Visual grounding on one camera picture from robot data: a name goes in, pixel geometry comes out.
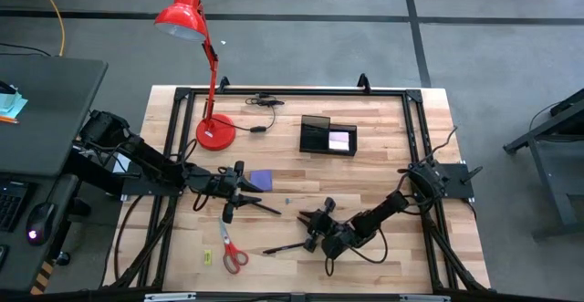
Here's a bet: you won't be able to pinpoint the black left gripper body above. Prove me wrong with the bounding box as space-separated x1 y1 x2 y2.
200 160 245 225

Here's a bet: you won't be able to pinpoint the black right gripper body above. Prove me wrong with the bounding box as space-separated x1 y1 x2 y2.
304 197 361 261

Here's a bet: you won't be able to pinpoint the purple sticky note pad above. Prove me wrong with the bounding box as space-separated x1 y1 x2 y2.
249 169 274 193

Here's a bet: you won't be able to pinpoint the black pen with scale print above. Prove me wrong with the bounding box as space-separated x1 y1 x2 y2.
263 242 307 255

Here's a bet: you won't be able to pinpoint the red handled scissors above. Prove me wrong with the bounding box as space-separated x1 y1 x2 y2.
217 217 250 276

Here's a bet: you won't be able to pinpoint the pink sticky note pad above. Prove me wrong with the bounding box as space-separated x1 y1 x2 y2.
328 130 351 151

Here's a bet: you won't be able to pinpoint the black mesh desk organizer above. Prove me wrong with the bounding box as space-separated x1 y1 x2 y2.
298 114 359 157

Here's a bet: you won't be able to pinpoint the red desk lamp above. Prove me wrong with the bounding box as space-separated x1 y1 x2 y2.
153 0 237 152

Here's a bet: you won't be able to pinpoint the white paper sheet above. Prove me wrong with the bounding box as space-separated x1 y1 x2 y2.
111 153 133 175

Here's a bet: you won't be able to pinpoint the dark grey raised desk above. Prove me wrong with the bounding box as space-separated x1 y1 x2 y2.
0 54 110 178

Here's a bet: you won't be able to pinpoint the black computer mouse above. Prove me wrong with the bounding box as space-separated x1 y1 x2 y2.
25 201 57 247

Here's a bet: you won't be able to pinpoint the black keyboard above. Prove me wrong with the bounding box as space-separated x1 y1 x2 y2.
0 181 30 234

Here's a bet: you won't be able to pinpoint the dark grey low desk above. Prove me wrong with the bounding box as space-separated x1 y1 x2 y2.
0 173 82 293

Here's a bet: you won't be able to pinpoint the teal paper stack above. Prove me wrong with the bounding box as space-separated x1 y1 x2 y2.
0 80 29 120

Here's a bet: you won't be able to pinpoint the black side table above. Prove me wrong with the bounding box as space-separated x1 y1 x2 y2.
503 87 584 242

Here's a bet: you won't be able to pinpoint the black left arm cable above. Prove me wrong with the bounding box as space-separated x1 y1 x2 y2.
180 137 212 213

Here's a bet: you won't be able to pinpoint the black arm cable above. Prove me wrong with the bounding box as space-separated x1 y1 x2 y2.
324 227 390 278
180 137 212 213

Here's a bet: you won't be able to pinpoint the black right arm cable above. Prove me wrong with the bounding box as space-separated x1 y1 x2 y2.
324 227 390 278

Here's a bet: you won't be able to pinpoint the black lamp power cable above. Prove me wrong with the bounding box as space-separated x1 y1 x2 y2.
218 92 287 134

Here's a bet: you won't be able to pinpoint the black aluminium table frame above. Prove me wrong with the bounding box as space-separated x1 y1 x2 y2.
102 72 492 294

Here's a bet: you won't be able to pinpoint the silver metal bracket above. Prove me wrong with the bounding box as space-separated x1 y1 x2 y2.
144 292 197 302
400 294 452 302

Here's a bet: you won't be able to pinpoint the black right base cable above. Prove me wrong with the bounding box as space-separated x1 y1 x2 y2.
422 126 459 166

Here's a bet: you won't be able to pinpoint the yellow cable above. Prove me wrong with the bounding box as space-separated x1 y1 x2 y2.
30 0 67 57

